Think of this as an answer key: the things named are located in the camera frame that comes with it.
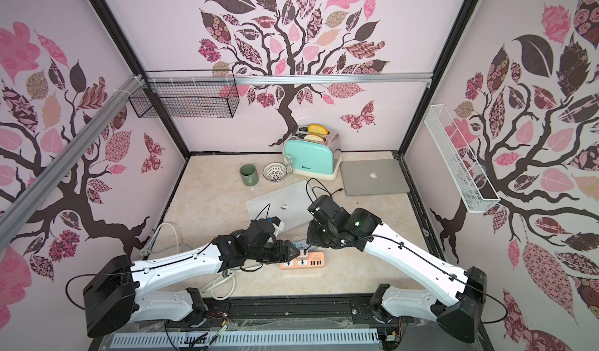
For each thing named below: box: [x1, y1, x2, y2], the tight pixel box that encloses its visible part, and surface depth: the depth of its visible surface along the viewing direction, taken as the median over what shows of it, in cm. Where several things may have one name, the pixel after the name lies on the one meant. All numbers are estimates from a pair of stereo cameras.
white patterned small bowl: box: [262, 162, 288, 182], surface depth 112 cm
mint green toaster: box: [283, 125, 342, 181], surface depth 104 cm
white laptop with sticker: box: [245, 180, 312, 232], surface depth 105 cm
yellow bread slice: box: [307, 124, 329, 135], surface depth 106 cm
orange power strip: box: [280, 251, 326, 270], surface depth 79 cm
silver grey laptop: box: [339, 158, 411, 196], surface depth 113 cm
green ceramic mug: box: [239, 163, 259, 187], surface depth 109 cm
